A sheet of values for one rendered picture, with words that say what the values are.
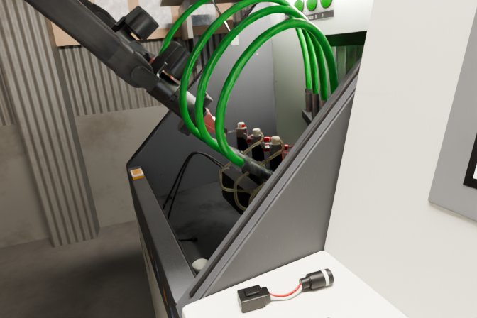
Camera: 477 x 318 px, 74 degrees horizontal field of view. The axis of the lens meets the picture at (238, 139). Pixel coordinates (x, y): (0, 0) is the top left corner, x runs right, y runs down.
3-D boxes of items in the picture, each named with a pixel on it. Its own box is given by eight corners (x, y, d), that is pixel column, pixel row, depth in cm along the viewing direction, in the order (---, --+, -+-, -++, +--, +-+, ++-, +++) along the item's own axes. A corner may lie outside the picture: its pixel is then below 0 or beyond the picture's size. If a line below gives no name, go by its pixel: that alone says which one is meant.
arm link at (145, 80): (117, 63, 67) (127, 77, 61) (150, 19, 66) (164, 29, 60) (160, 92, 75) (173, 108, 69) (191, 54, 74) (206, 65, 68)
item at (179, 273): (135, 214, 103) (126, 167, 98) (149, 210, 105) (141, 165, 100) (189, 388, 48) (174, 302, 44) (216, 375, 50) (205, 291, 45)
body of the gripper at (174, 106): (213, 99, 69) (186, 78, 67) (184, 135, 70) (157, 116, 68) (210, 96, 76) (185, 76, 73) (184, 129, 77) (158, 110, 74)
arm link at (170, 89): (143, 86, 72) (140, 89, 66) (161, 62, 71) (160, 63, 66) (167, 106, 74) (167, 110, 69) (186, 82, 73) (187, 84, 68)
